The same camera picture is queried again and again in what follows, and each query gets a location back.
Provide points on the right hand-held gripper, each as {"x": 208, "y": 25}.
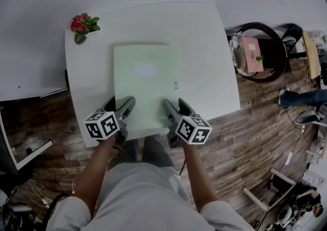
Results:
{"x": 192, "y": 129}

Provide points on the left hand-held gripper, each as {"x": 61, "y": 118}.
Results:
{"x": 102, "y": 126}

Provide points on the pale green item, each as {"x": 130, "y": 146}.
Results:
{"x": 146, "y": 89}

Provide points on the person's right forearm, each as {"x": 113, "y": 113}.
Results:
{"x": 198, "y": 179}

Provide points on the person's left forearm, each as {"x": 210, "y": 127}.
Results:
{"x": 95, "y": 173}

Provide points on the person's dark trousers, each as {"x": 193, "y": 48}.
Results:
{"x": 155, "y": 150}

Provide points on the white table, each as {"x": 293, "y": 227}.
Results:
{"x": 201, "y": 66}

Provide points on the red flower plant in pot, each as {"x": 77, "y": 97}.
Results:
{"x": 83, "y": 26}

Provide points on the patterned cushion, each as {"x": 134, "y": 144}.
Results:
{"x": 235, "y": 46}

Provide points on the pink box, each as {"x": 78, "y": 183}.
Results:
{"x": 251, "y": 51}

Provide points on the person's light grey shirt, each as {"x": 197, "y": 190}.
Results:
{"x": 143, "y": 199}

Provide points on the small green plant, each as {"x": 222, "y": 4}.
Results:
{"x": 259, "y": 58}

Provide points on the dark round chair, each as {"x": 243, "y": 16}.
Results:
{"x": 274, "y": 51}

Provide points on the white wooden stool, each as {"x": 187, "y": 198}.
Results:
{"x": 258, "y": 199}

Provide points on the white paper slip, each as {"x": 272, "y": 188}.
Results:
{"x": 289, "y": 158}

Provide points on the office chair base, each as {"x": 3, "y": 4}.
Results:
{"x": 310, "y": 118}

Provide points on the black chair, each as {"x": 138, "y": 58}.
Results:
{"x": 291, "y": 35}

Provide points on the light wooden desk board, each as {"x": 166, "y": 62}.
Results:
{"x": 313, "y": 58}

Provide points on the white frame panel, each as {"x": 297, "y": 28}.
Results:
{"x": 30, "y": 153}

